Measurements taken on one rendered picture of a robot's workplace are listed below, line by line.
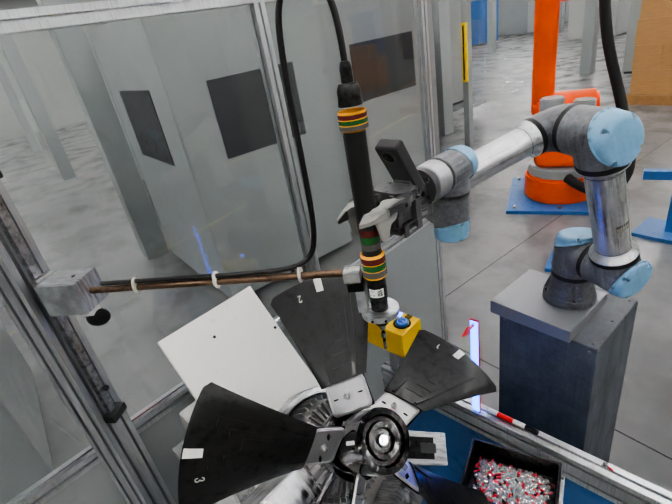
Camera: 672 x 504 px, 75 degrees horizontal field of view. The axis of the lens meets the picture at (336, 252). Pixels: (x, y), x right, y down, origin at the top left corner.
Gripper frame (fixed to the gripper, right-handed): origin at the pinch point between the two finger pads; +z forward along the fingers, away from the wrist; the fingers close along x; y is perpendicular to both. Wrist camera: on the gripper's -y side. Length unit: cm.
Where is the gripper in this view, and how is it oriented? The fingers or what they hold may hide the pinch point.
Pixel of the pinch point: (352, 217)
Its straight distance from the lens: 69.9
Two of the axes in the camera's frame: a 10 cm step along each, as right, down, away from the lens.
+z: -6.7, 4.4, -5.9
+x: -7.2, -2.1, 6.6
